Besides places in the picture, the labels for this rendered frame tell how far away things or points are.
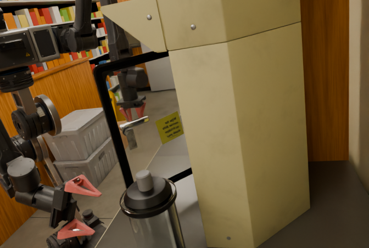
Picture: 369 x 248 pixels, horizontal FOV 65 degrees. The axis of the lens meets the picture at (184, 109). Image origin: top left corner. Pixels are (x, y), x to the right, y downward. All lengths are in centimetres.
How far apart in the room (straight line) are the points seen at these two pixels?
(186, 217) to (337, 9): 70
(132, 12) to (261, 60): 26
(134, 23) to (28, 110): 92
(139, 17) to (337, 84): 62
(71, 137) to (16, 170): 208
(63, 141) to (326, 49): 244
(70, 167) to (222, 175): 246
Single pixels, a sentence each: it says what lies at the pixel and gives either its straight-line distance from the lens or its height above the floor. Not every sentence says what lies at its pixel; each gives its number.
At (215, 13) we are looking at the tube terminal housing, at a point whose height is 146.
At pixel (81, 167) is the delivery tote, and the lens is 294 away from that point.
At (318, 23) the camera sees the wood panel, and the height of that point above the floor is 137.
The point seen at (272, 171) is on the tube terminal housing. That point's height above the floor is 111.
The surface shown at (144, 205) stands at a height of 117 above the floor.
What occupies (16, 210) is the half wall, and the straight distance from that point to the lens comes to 296.
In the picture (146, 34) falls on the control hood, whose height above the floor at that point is 145.
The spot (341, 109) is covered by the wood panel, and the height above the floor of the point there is 111.
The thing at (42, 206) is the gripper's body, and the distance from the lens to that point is 79.
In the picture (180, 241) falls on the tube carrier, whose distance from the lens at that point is 62.
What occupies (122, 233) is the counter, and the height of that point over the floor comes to 94.
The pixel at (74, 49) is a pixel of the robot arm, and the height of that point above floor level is 141.
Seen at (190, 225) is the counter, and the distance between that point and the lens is 83.
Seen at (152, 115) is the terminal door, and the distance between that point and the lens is 80.
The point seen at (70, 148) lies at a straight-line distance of 291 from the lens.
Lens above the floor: 148
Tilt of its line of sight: 19 degrees down
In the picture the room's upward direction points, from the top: 11 degrees counter-clockwise
